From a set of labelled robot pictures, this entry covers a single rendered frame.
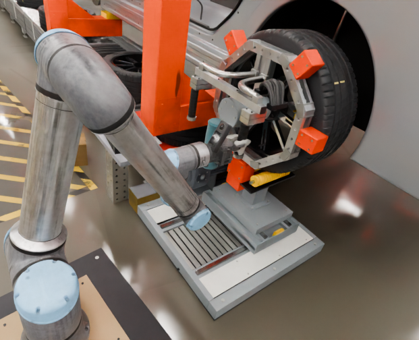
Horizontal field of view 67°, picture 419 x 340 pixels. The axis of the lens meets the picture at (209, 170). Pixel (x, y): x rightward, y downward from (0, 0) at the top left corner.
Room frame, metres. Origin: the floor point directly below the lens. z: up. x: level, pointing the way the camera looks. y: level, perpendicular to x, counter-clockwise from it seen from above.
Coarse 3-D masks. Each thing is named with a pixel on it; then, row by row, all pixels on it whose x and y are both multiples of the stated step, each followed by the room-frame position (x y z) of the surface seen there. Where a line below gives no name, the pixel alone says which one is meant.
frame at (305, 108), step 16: (240, 48) 1.47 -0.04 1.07; (256, 48) 1.40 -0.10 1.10; (272, 48) 1.36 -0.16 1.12; (224, 64) 1.53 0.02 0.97; (288, 64) 1.26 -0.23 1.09; (224, 80) 1.54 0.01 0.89; (288, 80) 1.25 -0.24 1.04; (304, 80) 1.26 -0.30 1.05; (224, 96) 1.56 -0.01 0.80; (304, 96) 1.23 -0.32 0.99; (304, 112) 1.16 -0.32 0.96; (288, 144) 1.18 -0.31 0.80; (256, 160) 1.30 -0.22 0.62; (272, 160) 1.22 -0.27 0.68
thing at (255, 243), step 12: (204, 192) 1.54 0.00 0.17; (216, 204) 1.45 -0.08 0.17; (228, 216) 1.37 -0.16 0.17; (240, 228) 1.29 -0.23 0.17; (276, 228) 1.37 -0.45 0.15; (288, 228) 1.36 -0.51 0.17; (240, 240) 1.27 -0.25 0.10; (252, 240) 1.22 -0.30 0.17; (264, 240) 1.23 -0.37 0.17; (276, 240) 1.30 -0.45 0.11; (252, 252) 1.20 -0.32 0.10
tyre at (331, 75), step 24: (288, 48) 1.38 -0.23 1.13; (312, 48) 1.34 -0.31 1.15; (336, 48) 1.44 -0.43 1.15; (336, 72) 1.31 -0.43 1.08; (312, 96) 1.25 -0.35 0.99; (336, 96) 1.24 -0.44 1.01; (312, 120) 1.22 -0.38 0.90; (336, 120) 1.22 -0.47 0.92; (336, 144) 1.28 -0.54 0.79; (264, 168) 1.34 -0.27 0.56; (288, 168) 1.24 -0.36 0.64
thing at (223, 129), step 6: (222, 120) 1.04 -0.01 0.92; (222, 126) 1.01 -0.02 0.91; (228, 126) 1.01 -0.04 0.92; (216, 132) 1.01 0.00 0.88; (222, 132) 1.00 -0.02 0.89; (228, 132) 1.01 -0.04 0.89; (216, 138) 1.00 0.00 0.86; (222, 138) 0.99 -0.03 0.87; (210, 144) 0.99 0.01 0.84; (216, 144) 0.98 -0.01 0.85; (216, 150) 0.98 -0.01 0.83
